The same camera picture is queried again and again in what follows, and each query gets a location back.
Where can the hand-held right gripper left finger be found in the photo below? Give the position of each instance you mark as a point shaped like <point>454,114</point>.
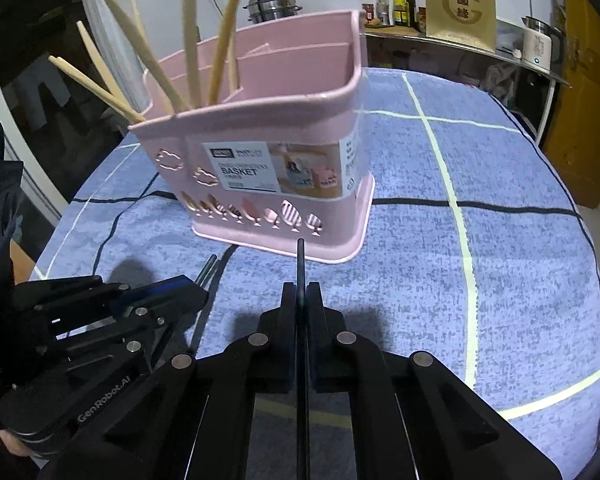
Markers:
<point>287,340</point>

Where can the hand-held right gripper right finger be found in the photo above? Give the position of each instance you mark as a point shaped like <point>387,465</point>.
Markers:
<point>315,340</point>

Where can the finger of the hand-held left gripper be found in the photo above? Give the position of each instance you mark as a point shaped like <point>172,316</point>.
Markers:
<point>165,285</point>
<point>130,330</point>

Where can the black chopstick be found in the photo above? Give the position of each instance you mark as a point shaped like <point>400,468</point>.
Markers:
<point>207,267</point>
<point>300,265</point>

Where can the pink plastic utensil basket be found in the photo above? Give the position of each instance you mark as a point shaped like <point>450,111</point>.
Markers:
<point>280,120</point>

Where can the person's left hand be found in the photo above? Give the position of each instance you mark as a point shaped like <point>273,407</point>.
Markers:
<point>15,446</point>

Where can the steel steamer pot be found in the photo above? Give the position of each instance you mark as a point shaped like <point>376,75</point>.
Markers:
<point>275,5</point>

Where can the metal shelf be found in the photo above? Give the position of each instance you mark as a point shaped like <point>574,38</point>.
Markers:
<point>405,32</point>

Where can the red-lid glass jar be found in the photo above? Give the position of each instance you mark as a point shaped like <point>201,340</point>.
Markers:
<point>369,16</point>

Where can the small dark jar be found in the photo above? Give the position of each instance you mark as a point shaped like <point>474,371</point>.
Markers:
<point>421,20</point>

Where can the clear plastic bottle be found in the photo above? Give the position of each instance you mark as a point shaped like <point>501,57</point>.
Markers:
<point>383,7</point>

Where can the green bottle yellow label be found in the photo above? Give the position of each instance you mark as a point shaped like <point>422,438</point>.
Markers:
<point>399,7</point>

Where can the dark glass bottle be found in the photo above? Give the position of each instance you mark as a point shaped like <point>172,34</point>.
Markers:
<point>410,7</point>

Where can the yellow door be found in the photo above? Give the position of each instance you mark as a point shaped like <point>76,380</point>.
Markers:
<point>590,110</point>

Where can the golden cardboard box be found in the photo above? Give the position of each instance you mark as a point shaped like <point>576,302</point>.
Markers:
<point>460,10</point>

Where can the white electric kettle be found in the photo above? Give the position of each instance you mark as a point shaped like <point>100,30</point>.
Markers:
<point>540,45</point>

